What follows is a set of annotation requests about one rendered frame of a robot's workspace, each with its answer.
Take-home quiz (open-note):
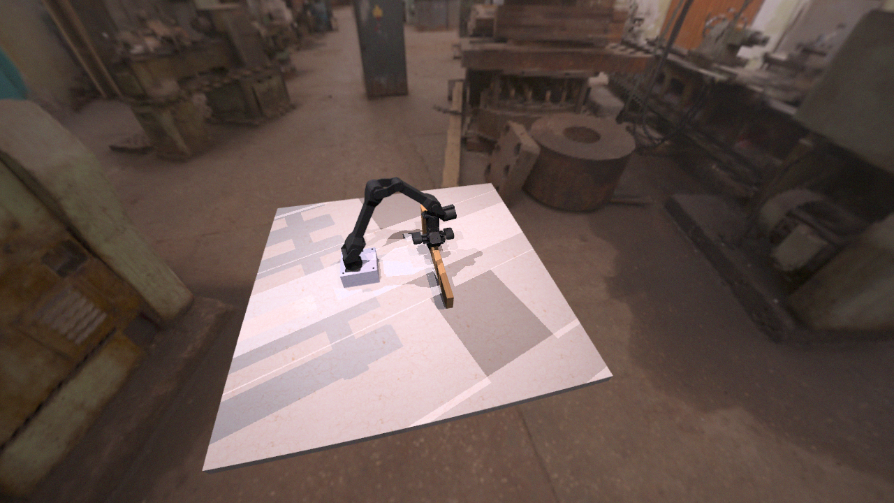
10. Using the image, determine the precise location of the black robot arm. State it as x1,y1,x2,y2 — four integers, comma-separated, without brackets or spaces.
341,177,457,272

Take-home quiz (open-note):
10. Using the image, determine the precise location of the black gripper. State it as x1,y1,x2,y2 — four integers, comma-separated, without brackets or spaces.
411,224,454,250

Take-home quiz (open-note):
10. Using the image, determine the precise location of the brown wooden post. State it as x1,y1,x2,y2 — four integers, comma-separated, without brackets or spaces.
420,205,428,234

